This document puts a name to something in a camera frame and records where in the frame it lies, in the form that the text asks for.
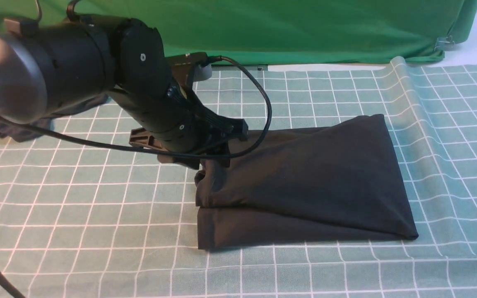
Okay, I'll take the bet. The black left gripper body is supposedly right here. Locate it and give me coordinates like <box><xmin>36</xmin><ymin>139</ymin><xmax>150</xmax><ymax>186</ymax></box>
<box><xmin>109</xmin><ymin>87</ymin><xmax>248</xmax><ymax>155</ymax></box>

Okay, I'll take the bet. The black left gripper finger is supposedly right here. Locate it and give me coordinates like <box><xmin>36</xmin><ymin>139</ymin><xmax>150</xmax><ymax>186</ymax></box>
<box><xmin>204</xmin><ymin>143</ymin><xmax>231</xmax><ymax>168</ymax></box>
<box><xmin>158</xmin><ymin>155</ymin><xmax>201</xmax><ymax>170</ymax></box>

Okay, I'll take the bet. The dark gray long-sleeve top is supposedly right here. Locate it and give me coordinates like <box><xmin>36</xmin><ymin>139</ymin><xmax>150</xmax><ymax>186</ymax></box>
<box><xmin>195</xmin><ymin>114</ymin><xmax>419</xmax><ymax>250</ymax></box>

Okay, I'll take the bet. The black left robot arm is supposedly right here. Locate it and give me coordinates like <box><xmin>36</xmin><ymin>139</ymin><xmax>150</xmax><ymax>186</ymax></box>
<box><xmin>0</xmin><ymin>15</ymin><xmax>248</xmax><ymax>169</ymax></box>

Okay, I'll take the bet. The green backdrop cloth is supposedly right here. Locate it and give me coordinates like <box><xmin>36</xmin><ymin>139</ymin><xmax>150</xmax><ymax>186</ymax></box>
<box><xmin>0</xmin><ymin>0</ymin><xmax>477</xmax><ymax>67</ymax></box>

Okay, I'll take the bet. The teal checkered tablecloth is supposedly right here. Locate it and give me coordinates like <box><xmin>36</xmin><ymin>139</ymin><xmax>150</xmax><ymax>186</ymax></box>
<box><xmin>0</xmin><ymin>58</ymin><xmax>477</xmax><ymax>298</ymax></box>

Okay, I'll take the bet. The crumpled dark gray garment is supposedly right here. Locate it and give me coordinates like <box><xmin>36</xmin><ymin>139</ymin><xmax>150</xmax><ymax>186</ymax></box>
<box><xmin>0</xmin><ymin>93</ymin><xmax>111</xmax><ymax>142</ymax></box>

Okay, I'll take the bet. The metal binder clip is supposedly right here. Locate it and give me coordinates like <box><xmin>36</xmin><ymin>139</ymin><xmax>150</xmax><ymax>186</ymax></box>
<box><xmin>434</xmin><ymin>35</ymin><xmax>456</xmax><ymax>51</ymax></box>

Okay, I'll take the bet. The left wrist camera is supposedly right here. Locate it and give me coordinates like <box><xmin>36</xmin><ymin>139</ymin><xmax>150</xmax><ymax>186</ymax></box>
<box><xmin>166</xmin><ymin>52</ymin><xmax>221</xmax><ymax>88</ymax></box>

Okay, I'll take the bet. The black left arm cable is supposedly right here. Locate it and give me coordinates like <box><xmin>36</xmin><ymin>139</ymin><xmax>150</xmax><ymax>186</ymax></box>
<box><xmin>0</xmin><ymin>55</ymin><xmax>272</xmax><ymax>298</ymax></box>

